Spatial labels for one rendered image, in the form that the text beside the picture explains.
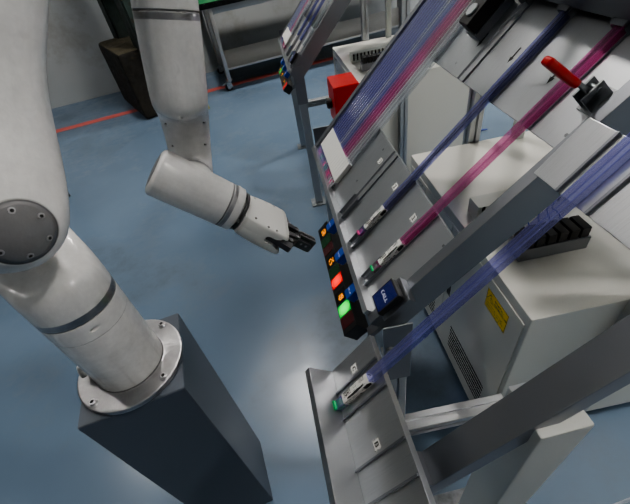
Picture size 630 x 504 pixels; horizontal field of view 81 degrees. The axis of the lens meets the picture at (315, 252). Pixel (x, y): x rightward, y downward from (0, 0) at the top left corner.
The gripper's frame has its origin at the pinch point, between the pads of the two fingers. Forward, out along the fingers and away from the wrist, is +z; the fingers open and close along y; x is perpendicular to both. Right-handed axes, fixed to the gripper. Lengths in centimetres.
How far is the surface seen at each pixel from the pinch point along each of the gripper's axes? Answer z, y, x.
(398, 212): 10.0, 3.3, 17.2
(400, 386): 24.3, 24.6, -6.1
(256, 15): 19, -467, -23
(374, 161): 10.0, -16.2, 18.1
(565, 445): 15, 47, 19
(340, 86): 16, -80, 19
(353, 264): 8.3, 6.7, 4.1
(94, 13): -125, -435, -116
